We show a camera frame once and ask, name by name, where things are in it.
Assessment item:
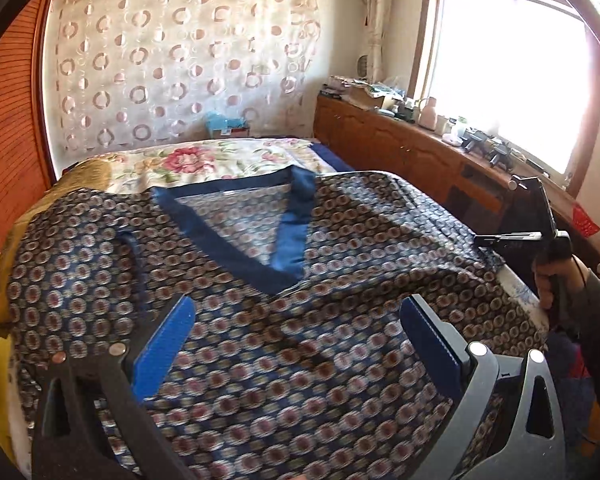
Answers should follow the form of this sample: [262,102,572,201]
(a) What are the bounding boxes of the pink floral quilt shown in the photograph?
[75,136,356,196]

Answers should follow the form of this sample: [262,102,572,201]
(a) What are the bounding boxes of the beige window curtain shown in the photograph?
[364,0,397,85]

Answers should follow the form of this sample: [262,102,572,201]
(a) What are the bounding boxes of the long wooden cabinet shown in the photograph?
[313,94,600,266]

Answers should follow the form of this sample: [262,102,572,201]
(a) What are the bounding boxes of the person's dark trousers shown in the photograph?
[545,327,600,433]

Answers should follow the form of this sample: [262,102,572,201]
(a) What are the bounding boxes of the tissue box with blue bag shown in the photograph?
[204,111,252,140]

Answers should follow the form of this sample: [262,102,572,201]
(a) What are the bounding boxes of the black devices on cabinet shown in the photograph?
[459,129,517,169]

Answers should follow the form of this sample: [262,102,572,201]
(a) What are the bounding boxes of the blue patterned shirt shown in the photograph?
[7,166,549,480]

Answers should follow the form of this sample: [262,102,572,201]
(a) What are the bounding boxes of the wooden slatted wardrobe door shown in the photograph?
[0,0,57,261]

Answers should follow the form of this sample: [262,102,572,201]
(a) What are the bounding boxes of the person's right hand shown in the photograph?
[533,252,594,313]

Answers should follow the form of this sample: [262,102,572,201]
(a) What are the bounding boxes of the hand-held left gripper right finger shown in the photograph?
[399,295,567,480]

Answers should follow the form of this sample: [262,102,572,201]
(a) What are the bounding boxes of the olive patterned blanket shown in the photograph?
[0,154,127,343]

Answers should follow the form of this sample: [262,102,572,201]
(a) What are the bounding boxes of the wooden framed window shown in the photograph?
[409,0,600,198]

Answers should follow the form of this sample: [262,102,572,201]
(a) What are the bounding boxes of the cardboard box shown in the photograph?
[346,87,387,111]

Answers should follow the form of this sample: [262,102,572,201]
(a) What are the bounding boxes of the circle patterned wall curtain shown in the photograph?
[49,0,323,155]

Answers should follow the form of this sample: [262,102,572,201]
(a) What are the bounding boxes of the pink thermos bottle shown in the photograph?
[417,96,438,134]

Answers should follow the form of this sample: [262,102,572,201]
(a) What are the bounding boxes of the red paper decoration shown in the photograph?
[570,204,600,239]

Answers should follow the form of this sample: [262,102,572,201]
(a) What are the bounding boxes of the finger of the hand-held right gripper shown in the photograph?
[472,231,544,252]
[508,176,557,236]

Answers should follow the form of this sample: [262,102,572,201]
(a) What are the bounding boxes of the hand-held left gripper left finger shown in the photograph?
[31,295,197,480]

